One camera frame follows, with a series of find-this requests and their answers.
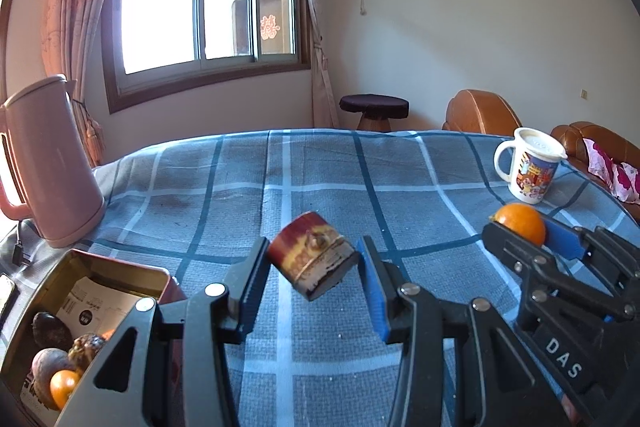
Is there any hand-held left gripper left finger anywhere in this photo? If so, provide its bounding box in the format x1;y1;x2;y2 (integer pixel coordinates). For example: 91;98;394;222
52;236;272;427

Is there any white cartoon print mug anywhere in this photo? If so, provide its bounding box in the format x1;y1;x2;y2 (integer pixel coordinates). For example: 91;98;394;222
494;127;568;205

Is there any black plug with cable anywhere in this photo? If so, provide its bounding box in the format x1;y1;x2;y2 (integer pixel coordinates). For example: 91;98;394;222
10;219;32;268

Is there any wide pink curtain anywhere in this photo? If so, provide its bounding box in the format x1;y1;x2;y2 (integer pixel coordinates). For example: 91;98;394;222
40;0;141;168

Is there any small orange mandarin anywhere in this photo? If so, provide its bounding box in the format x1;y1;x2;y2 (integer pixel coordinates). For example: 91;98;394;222
492;203;547;248

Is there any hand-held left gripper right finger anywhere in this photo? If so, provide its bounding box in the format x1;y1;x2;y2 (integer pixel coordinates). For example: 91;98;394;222
359;235;566;427

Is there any brown framed sliding window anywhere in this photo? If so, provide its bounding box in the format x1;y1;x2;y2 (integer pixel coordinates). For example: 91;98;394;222
102;0;311;112

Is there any smooth dark brown fruit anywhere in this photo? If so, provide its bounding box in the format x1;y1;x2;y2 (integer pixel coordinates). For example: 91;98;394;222
32;312;75;353

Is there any gold smartphone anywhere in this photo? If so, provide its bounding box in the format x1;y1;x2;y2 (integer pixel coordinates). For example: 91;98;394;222
0;273;18;323

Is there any brown leather sofa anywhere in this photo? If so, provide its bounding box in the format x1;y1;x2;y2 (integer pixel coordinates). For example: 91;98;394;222
550;122;640;208

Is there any pink floral cloth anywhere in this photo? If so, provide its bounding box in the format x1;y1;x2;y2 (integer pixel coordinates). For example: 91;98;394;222
586;139;640;205

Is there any white printed paper leaflet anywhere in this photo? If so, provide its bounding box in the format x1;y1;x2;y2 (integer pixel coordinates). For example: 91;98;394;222
55;276;151;338

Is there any orange-brown leather armchair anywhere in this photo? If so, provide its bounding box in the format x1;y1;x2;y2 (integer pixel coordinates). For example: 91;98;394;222
442;89;523;135

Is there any large purple round fruit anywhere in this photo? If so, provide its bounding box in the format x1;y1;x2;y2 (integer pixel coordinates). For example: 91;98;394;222
31;348;76;400

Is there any pink electric kettle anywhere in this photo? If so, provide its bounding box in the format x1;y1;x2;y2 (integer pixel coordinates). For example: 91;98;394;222
0;74;107;249

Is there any dark cushioned wooden stool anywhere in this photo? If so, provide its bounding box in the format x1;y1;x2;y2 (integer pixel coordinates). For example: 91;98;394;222
339;94;411;132

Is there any large orange mandarin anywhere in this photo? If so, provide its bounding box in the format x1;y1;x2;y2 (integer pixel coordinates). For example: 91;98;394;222
49;369;82;410

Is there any chocolate donut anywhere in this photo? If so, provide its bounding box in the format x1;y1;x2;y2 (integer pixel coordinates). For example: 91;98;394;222
68;333;107;370

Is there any white printed booklet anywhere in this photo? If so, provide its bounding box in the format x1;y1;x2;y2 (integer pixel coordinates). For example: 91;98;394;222
20;372;61;427

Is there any red paper window decoration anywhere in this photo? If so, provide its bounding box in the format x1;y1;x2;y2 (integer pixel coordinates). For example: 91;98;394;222
260;13;281;42

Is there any pink metal tin box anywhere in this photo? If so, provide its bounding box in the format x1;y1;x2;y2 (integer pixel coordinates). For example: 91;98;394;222
0;248;186;427

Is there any narrow pink curtain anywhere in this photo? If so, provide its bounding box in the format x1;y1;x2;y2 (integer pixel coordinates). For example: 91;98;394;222
292;0;341;128

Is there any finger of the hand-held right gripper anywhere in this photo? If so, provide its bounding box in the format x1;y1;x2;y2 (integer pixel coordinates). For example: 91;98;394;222
542;214;640;304
481;221;633;333

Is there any blue plaid tablecloth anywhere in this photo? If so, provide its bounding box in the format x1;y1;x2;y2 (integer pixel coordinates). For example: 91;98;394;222
0;129;640;427

